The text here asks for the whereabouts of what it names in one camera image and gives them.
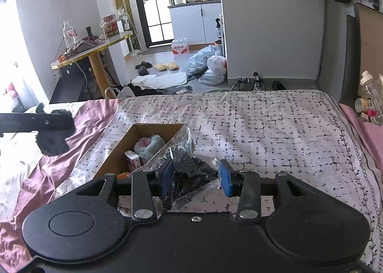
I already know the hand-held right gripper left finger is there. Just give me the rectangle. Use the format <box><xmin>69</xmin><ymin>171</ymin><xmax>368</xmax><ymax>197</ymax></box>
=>
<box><xmin>73</xmin><ymin>157</ymin><xmax>175</xmax><ymax>222</ymax></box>

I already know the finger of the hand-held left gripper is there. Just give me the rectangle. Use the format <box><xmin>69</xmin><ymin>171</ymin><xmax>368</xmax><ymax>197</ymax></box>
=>
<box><xmin>0</xmin><ymin>111</ymin><xmax>75</xmax><ymax>134</ymax></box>

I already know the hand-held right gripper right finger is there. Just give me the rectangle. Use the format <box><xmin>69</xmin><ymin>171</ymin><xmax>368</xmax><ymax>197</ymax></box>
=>
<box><xmin>218</xmin><ymin>159</ymin><xmax>318</xmax><ymax>221</ymax></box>

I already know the clear packet with black cloth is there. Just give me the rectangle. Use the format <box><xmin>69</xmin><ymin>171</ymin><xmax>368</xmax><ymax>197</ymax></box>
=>
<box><xmin>128</xmin><ymin>125</ymin><xmax>223</xmax><ymax>210</ymax></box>

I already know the black fluffy plush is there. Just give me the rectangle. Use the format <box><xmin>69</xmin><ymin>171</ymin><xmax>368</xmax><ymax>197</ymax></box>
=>
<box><xmin>34</xmin><ymin>103</ymin><xmax>75</xmax><ymax>157</ymax></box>

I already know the brown cardboard box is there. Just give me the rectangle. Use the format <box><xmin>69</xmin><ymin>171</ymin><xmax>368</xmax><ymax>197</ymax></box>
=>
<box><xmin>93</xmin><ymin>123</ymin><xmax>186</xmax><ymax>182</ymax></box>

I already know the pink cloth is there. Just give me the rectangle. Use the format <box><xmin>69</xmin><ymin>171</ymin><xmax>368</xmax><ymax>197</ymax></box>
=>
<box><xmin>4</xmin><ymin>83</ymin><xmax>18</xmax><ymax>101</ymax></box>

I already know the light blue fluffy plush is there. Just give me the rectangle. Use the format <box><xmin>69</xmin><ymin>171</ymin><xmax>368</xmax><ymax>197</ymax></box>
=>
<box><xmin>134</xmin><ymin>134</ymin><xmax>166</xmax><ymax>160</ymax></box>

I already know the small pink white box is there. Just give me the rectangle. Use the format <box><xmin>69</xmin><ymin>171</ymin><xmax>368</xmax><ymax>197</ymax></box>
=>
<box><xmin>124</xmin><ymin>151</ymin><xmax>143</xmax><ymax>173</ymax></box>

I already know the white bed sheet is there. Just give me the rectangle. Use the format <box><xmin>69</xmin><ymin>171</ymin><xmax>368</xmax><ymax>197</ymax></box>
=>
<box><xmin>0</xmin><ymin>101</ymin><xmax>87</xmax><ymax>216</ymax></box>

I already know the black cabinet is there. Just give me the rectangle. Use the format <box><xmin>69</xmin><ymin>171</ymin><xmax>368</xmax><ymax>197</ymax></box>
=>
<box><xmin>49</xmin><ymin>65</ymin><xmax>90</xmax><ymax>104</ymax></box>

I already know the pink bed sheet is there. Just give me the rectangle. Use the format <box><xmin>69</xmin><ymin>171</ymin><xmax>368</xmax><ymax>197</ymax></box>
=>
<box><xmin>0</xmin><ymin>98</ymin><xmax>123</xmax><ymax>267</ymax></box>

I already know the round gold-edged table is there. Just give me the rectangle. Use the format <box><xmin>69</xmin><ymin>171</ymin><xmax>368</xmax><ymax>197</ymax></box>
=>
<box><xmin>50</xmin><ymin>30</ymin><xmax>134</xmax><ymax>98</ymax></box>

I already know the black clothes pile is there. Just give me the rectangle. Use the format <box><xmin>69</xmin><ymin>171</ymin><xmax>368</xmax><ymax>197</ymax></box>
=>
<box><xmin>115</xmin><ymin>83</ymin><xmax>163</xmax><ymax>97</ymax></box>

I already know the white tote bag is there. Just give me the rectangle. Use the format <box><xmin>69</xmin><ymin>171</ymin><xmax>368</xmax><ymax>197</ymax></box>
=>
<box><xmin>105</xmin><ymin>86</ymin><xmax>135</xmax><ymax>100</ymax></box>

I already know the clear water bottle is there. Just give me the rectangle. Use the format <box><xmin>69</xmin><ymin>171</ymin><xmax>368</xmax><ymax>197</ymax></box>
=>
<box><xmin>62</xmin><ymin>21</ymin><xmax>77</xmax><ymax>49</ymax></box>

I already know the white floor cloth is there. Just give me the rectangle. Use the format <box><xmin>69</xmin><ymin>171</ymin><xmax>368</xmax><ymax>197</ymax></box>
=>
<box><xmin>132</xmin><ymin>72</ymin><xmax>187</xmax><ymax>88</ymax></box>

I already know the grey sneaker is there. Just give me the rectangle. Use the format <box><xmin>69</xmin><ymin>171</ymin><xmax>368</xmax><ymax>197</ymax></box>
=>
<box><xmin>230</xmin><ymin>78</ymin><xmax>252</xmax><ymax>91</ymax></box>
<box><xmin>253</xmin><ymin>72</ymin><xmax>265</xmax><ymax>91</ymax></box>

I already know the maroon cloth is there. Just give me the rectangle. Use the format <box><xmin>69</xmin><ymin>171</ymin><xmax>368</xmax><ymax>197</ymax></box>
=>
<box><xmin>75</xmin><ymin>36</ymin><xmax>105</xmax><ymax>52</ymax></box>

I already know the small clear plastic bag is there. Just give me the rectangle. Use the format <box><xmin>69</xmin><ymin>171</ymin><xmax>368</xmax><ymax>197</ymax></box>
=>
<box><xmin>198</xmin><ymin>70</ymin><xmax>225</xmax><ymax>85</ymax></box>

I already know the white red plastic bag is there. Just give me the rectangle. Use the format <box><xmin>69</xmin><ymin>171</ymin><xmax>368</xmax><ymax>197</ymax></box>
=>
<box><xmin>207</xmin><ymin>55</ymin><xmax>227</xmax><ymax>75</ymax></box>

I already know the grey clear plastic bag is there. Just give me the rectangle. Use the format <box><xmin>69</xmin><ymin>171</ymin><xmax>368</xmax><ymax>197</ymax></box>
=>
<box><xmin>187</xmin><ymin>45</ymin><xmax>222</xmax><ymax>75</ymax></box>

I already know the red snack box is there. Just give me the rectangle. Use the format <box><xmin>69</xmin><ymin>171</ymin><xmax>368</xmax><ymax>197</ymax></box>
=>
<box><xmin>100</xmin><ymin>15</ymin><xmax>118</xmax><ymax>38</ymax></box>

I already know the red white bottle pack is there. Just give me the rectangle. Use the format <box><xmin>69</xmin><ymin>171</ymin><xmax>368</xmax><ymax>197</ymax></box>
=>
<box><xmin>171</xmin><ymin>38</ymin><xmax>190</xmax><ymax>55</ymax></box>

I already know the white standing fan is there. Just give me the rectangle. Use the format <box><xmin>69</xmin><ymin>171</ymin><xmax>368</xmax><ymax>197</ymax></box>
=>
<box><xmin>115</xmin><ymin>11</ymin><xmax>141</xmax><ymax>58</ymax></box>

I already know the pink pillow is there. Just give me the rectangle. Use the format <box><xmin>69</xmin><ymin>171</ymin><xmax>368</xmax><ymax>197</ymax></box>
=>
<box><xmin>338</xmin><ymin>103</ymin><xmax>383</xmax><ymax>166</ymax></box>

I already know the white kitchen cabinet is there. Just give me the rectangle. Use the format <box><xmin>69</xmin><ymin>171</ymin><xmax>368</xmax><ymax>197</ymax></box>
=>
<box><xmin>168</xmin><ymin>2</ymin><xmax>222</xmax><ymax>46</ymax></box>

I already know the dark headboard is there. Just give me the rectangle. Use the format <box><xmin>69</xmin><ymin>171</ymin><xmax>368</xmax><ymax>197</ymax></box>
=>
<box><xmin>339</xmin><ymin>15</ymin><xmax>362</xmax><ymax>109</ymax></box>

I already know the black-framed glass door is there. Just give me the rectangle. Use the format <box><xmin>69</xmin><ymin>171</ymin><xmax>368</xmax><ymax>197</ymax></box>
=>
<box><xmin>130</xmin><ymin>0</ymin><xmax>174</xmax><ymax>47</ymax></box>

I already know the clear plastic bottle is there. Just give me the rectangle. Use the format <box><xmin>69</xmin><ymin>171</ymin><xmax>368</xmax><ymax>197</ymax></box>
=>
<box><xmin>360</xmin><ymin>71</ymin><xmax>383</xmax><ymax>118</ymax></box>

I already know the brown board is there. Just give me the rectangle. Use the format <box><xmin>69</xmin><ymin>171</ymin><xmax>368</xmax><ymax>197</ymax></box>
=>
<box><xmin>355</xmin><ymin>3</ymin><xmax>383</xmax><ymax>94</ymax></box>

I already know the white cable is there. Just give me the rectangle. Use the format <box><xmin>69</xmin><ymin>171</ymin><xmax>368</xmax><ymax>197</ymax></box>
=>
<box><xmin>75</xmin><ymin>60</ymin><xmax>90</xmax><ymax>91</ymax></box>

